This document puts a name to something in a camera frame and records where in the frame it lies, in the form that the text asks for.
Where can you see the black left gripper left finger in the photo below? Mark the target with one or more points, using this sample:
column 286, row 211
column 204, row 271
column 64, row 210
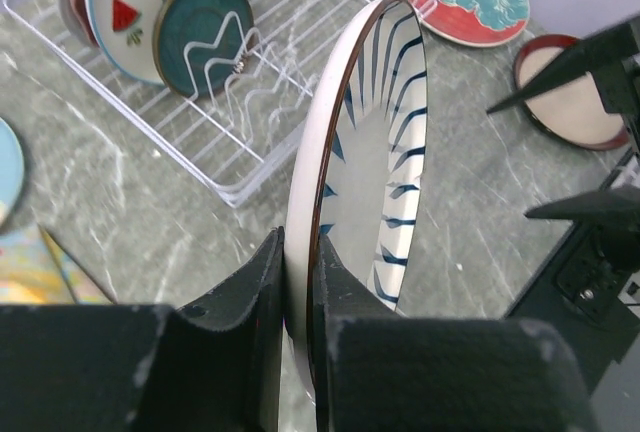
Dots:
column 211, row 365

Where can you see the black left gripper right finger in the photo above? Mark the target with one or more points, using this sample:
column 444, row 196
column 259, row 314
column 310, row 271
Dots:
column 375, row 370

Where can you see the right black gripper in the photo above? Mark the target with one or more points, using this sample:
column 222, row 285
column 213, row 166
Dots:
column 617, row 208

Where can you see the maroon rim beige plate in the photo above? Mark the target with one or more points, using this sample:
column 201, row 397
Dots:
column 572, row 113

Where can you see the blue striped white plate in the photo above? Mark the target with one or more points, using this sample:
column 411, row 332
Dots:
column 358, row 168

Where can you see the teal saucer brown rim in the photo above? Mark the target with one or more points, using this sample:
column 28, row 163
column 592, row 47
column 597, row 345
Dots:
column 197, row 43

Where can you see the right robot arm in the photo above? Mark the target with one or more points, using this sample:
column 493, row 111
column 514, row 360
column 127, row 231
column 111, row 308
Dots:
column 611, row 56

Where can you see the floral pastel cloth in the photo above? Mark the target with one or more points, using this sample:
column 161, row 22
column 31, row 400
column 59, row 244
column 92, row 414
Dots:
column 36, row 270

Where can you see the black table front beam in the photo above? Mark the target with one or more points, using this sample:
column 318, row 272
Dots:
column 575, row 312

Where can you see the cream blue plate left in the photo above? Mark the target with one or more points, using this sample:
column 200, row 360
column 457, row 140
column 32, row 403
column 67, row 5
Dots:
column 12, row 170

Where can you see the white wire dish rack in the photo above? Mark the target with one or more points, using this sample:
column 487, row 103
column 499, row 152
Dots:
column 243, row 118

